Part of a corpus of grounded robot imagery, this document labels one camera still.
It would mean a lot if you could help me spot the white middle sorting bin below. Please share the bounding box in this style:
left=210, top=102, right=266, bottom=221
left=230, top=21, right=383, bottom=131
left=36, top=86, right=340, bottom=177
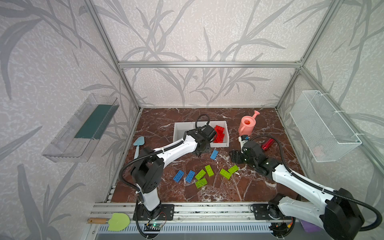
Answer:
left=188, top=121, right=210, bottom=142

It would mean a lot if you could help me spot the green toy spade wooden handle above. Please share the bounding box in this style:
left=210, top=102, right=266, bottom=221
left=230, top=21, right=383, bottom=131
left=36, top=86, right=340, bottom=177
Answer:
left=87, top=213, right=131, bottom=232

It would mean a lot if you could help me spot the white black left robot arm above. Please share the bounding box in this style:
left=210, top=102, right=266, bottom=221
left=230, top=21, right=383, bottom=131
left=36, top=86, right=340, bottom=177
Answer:
left=119, top=114, right=217, bottom=220

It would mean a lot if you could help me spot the white wire wall basket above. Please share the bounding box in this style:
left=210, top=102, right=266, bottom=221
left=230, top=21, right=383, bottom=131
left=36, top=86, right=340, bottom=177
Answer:
left=290, top=90, right=362, bottom=163

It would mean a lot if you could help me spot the pink toy watering can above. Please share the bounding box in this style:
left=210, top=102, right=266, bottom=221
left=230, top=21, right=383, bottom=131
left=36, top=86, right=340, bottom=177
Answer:
left=238, top=111, right=260, bottom=136

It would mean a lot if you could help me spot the white right sorting bin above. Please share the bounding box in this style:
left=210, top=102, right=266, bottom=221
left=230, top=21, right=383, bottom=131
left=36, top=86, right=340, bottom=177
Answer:
left=209, top=121, right=230, bottom=148

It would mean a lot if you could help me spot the blue lego brick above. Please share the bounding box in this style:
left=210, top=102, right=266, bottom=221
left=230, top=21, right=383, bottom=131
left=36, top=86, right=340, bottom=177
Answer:
left=185, top=171, right=196, bottom=183
left=210, top=150, right=219, bottom=160
left=173, top=170, right=185, bottom=183

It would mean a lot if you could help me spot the clear wall shelf green mat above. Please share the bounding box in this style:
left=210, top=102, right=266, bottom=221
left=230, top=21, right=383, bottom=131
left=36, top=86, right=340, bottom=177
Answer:
left=42, top=94, right=120, bottom=163

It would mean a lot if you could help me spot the red lego brick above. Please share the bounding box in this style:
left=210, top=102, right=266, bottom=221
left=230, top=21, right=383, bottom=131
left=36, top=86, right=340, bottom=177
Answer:
left=214, top=138, right=224, bottom=143
left=216, top=132, right=225, bottom=139
left=215, top=126, right=225, bottom=134

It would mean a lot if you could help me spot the red handled tool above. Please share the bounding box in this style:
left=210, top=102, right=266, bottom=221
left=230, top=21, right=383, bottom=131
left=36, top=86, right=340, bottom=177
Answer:
left=261, top=138, right=275, bottom=151

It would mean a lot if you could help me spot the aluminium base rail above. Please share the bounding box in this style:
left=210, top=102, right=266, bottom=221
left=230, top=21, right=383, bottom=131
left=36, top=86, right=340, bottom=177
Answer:
left=90, top=202, right=292, bottom=224

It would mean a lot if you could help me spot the purple toy shovel pink handle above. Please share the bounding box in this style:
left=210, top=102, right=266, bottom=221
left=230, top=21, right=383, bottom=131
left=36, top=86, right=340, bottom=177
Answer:
left=300, top=220, right=322, bottom=233

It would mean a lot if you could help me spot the light blue toy trowel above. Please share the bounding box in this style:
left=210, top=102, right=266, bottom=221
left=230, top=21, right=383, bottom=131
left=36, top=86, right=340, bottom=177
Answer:
left=133, top=136, right=145, bottom=159

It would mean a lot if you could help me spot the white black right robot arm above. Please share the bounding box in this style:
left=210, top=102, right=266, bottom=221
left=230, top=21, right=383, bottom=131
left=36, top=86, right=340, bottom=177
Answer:
left=230, top=135, right=383, bottom=240

